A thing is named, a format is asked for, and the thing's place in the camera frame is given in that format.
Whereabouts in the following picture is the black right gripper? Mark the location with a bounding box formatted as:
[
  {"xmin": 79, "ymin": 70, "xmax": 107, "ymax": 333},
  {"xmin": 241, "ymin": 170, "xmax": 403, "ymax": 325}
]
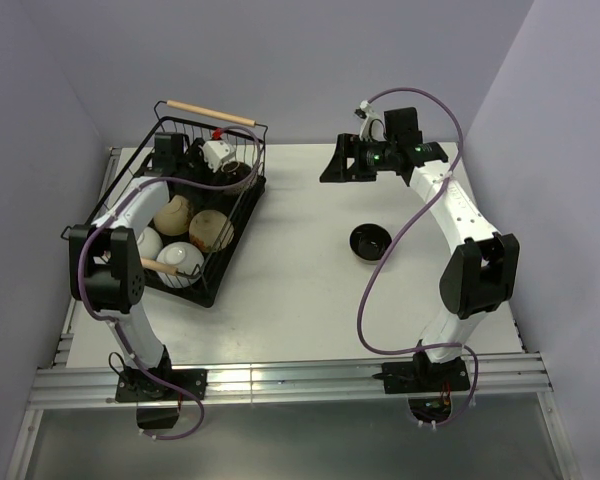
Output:
[{"xmin": 320, "ymin": 133, "xmax": 398, "ymax": 182}]

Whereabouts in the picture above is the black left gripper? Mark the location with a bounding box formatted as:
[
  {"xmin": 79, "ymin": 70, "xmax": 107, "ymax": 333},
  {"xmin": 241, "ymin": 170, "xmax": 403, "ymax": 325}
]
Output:
[{"xmin": 177, "ymin": 139, "xmax": 231, "ymax": 203}]

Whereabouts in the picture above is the tan bowl dark rim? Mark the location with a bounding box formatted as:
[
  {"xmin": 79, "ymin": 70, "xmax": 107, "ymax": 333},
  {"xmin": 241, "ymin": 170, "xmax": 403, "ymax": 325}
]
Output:
[{"xmin": 214, "ymin": 161, "xmax": 257, "ymax": 197}]

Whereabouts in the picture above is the cream bowl brown base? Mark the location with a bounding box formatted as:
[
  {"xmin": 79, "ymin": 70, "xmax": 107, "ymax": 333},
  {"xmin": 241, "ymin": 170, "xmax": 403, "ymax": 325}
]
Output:
[{"xmin": 189, "ymin": 209, "xmax": 234, "ymax": 253}]

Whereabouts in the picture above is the pale blue white bowl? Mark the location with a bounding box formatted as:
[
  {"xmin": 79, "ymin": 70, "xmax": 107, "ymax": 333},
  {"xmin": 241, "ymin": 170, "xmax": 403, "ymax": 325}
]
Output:
[{"xmin": 136, "ymin": 227, "xmax": 163, "ymax": 260}]

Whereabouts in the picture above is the white ceramic bowl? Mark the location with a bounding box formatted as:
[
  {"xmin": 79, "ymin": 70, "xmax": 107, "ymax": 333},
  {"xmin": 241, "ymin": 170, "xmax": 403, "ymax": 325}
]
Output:
[{"xmin": 157, "ymin": 242, "xmax": 204, "ymax": 289}]

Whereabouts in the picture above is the beige bowl black inside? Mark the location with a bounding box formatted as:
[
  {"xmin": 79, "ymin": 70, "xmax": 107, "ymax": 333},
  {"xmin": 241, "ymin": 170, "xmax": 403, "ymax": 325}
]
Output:
[{"xmin": 349, "ymin": 223, "xmax": 392, "ymax": 263}]

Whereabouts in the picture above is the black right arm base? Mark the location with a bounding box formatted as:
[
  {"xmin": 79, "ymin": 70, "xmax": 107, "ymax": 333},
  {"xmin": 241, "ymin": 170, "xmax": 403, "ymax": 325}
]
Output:
[{"xmin": 373, "ymin": 353, "xmax": 471, "ymax": 423}]

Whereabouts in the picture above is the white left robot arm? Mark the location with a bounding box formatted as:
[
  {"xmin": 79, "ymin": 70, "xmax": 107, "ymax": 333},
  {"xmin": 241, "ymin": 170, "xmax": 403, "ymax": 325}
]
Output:
[{"xmin": 68, "ymin": 160, "xmax": 225, "ymax": 399}]

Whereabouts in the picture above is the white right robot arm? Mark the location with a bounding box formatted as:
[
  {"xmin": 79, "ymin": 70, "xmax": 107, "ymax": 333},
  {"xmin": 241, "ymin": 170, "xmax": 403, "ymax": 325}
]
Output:
[{"xmin": 319, "ymin": 100, "xmax": 520, "ymax": 390}]

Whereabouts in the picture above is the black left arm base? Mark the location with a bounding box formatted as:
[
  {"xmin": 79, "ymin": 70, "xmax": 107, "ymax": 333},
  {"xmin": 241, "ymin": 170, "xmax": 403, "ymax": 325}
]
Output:
[{"xmin": 115, "ymin": 368, "xmax": 208, "ymax": 431}]

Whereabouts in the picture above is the black plastic drip tray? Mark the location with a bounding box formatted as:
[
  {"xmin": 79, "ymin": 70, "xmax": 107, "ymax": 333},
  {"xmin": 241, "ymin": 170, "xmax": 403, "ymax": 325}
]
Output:
[{"xmin": 145, "ymin": 175, "xmax": 266, "ymax": 308}]

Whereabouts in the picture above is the black wire dish rack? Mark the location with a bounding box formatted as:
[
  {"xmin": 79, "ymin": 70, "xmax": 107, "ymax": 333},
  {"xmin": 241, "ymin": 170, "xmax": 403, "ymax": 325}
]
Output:
[{"xmin": 64, "ymin": 101, "xmax": 266, "ymax": 312}]

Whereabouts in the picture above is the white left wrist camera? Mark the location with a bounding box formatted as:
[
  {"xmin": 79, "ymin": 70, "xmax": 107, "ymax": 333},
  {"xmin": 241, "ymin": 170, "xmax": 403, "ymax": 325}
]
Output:
[{"xmin": 202, "ymin": 129, "xmax": 236, "ymax": 172}]

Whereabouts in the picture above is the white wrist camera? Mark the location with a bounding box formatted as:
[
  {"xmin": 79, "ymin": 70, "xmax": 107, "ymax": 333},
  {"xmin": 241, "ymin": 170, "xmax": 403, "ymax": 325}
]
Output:
[
  {"xmin": 202, "ymin": 129, "xmax": 236, "ymax": 172},
  {"xmin": 355, "ymin": 100, "xmax": 384, "ymax": 142}
]

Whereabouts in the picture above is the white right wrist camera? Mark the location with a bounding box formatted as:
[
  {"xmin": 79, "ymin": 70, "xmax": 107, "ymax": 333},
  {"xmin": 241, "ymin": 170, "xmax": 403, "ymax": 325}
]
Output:
[{"xmin": 355, "ymin": 100, "xmax": 384, "ymax": 142}]

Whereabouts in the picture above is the wooden rack handle far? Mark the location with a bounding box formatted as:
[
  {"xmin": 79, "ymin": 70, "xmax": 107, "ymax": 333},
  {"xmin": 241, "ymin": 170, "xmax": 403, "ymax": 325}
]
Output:
[{"xmin": 166, "ymin": 100, "xmax": 256, "ymax": 127}]

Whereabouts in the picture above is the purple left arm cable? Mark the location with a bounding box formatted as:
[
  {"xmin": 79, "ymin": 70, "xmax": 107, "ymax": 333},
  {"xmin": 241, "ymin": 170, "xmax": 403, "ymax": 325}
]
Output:
[{"xmin": 77, "ymin": 125, "xmax": 259, "ymax": 441}]

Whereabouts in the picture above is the aluminium mounting rail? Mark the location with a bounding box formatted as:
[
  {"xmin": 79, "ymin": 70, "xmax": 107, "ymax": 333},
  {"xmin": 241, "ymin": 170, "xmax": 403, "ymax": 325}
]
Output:
[{"xmin": 27, "ymin": 353, "xmax": 553, "ymax": 410}]

